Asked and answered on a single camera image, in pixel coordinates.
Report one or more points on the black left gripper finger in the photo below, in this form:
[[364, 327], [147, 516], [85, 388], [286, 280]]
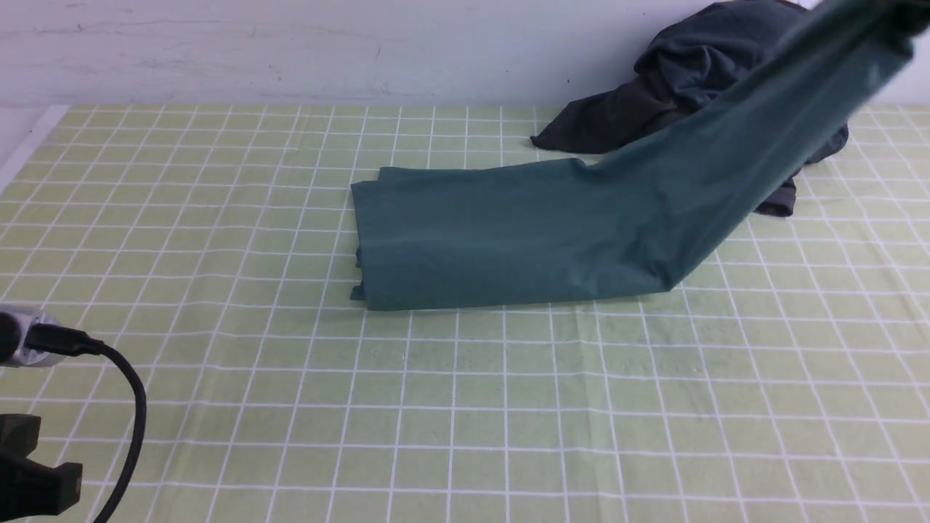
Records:
[[28, 488]]

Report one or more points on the green long sleeve shirt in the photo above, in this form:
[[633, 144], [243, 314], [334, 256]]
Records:
[[642, 219]]

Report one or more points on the green checkered tablecloth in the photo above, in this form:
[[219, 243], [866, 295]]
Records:
[[786, 380]]

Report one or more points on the dark brown crumpled garment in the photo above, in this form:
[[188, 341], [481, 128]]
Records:
[[652, 101]]

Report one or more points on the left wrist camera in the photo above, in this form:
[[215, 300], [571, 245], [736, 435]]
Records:
[[16, 323]]

